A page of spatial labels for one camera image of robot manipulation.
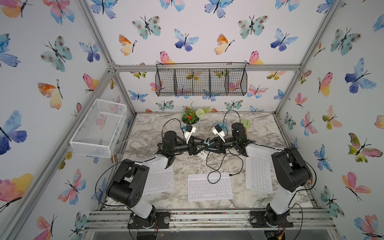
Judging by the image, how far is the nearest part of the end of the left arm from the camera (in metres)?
0.69

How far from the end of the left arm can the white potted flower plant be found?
0.77 feet

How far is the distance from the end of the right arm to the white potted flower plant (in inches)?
10.1

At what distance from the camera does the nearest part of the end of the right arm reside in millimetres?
735

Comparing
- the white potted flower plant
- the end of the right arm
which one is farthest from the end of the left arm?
the white potted flower plant

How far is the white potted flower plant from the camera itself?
100 cm

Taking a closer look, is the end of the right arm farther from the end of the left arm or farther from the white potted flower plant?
the white potted flower plant
